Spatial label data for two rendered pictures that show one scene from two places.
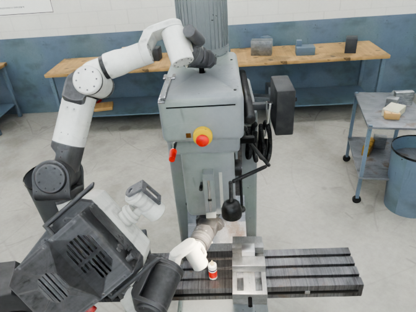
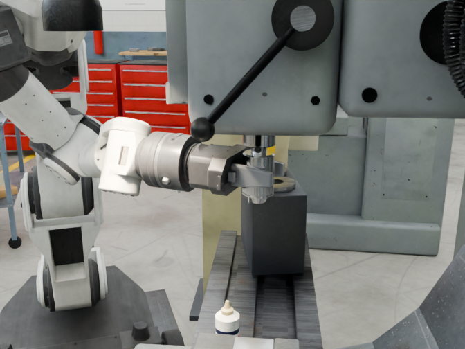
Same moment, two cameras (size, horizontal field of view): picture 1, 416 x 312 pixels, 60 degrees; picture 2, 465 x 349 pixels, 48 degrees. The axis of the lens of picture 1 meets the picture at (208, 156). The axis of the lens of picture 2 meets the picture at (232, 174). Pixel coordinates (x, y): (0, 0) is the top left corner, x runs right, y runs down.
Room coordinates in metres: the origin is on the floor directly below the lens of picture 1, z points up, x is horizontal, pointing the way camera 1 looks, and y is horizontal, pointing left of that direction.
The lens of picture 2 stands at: (1.19, -0.75, 1.46)
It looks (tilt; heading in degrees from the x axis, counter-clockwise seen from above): 17 degrees down; 91
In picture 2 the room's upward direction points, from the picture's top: straight up
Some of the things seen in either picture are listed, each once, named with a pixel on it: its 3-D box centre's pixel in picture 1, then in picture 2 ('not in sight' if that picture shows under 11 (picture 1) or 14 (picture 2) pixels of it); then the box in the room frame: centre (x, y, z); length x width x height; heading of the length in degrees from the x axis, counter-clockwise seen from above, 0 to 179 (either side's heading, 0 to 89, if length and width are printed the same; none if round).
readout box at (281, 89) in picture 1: (283, 104); not in sight; (1.49, -0.35, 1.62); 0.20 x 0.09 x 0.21; 177
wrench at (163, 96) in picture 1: (166, 87); not in sight; (1.07, 0.11, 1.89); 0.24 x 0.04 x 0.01; 177
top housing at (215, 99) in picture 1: (203, 91); not in sight; (1.23, 0.00, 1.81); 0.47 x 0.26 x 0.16; 177
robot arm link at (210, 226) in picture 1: (205, 230); (202, 166); (1.13, 0.03, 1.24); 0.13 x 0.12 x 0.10; 68
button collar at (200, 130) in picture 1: (202, 136); not in sight; (0.98, 0.01, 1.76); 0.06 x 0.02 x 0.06; 87
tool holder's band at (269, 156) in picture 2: not in sight; (259, 155); (1.21, 0.00, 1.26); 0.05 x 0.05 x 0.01
